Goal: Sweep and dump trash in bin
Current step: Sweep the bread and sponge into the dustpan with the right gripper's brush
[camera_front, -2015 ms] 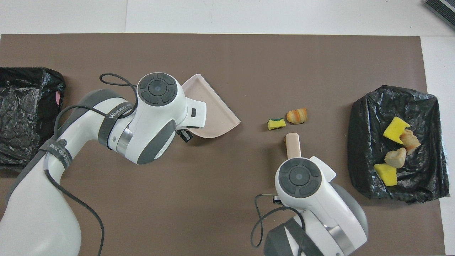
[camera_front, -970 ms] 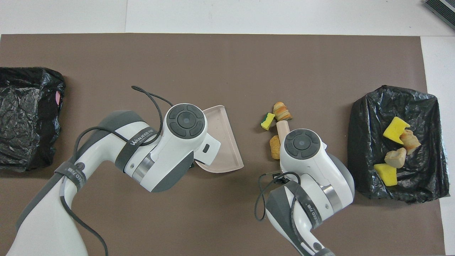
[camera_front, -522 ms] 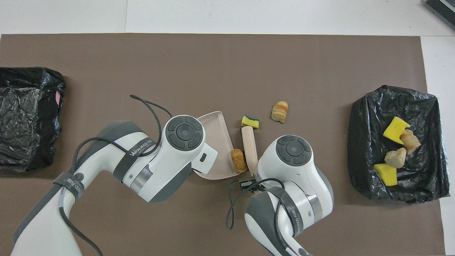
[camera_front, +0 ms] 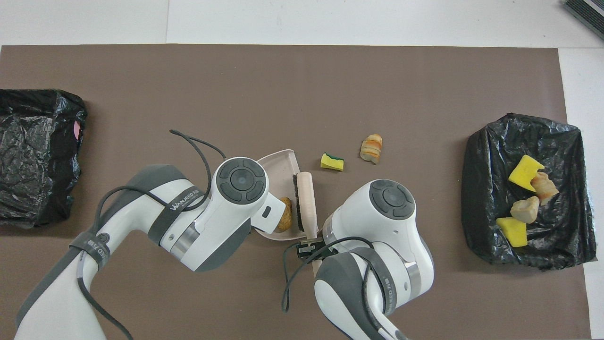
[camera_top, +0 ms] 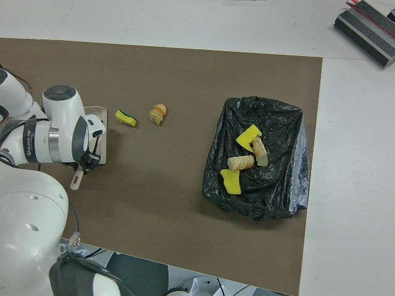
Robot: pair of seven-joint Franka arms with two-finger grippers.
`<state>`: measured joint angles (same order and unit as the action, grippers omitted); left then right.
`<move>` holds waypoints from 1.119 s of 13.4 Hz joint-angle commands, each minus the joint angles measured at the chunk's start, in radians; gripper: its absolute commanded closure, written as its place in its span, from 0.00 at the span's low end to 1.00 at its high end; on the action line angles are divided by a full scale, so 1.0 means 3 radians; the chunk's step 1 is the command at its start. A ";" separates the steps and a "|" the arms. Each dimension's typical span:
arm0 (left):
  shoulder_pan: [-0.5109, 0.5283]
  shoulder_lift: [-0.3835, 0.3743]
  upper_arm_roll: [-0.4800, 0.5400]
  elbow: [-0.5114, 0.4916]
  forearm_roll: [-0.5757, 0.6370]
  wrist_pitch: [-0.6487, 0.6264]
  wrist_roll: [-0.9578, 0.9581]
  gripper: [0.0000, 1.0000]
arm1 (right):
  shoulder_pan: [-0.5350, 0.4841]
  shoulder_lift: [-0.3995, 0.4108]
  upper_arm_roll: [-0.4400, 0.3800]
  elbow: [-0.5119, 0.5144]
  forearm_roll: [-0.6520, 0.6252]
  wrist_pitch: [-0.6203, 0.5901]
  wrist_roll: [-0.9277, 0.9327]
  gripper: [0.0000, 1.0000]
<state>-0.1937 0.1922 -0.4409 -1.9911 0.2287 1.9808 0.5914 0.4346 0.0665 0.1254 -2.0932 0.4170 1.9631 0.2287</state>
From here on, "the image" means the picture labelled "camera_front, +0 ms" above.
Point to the small yellow green sponge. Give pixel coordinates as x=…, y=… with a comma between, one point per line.
x=331, y=162

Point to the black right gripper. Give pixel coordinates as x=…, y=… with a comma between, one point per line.
x=328, y=247

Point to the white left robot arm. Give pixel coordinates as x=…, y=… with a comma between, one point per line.
x=198, y=222

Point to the brown croissant end piece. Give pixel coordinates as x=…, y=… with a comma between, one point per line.
x=545, y=186

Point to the large yellow green sponge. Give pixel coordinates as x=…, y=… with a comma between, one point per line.
x=514, y=231

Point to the beige plastic dustpan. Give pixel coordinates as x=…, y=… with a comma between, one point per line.
x=278, y=165

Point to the pale crumbly bread piece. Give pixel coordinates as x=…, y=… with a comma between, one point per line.
x=526, y=209

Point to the cylindrical golden bread roll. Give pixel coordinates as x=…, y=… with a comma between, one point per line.
x=284, y=215

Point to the black bag-lined bin pink spot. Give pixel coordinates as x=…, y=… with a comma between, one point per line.
x=33, y=156

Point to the striped orange croissant piece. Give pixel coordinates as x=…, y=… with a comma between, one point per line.
x=371, y=148

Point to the notched all-yellow sponge piece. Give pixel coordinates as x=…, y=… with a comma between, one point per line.
x=524, y=174

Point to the grey ribbed panel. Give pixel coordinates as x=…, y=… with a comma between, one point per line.
x=590, y=14

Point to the beige hand brush black bristles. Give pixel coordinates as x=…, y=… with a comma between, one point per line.
x=306, y=203

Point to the brown table mat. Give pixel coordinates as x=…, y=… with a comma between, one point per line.
x=188, y=85

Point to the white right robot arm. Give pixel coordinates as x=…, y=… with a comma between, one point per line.
x=377, y=226

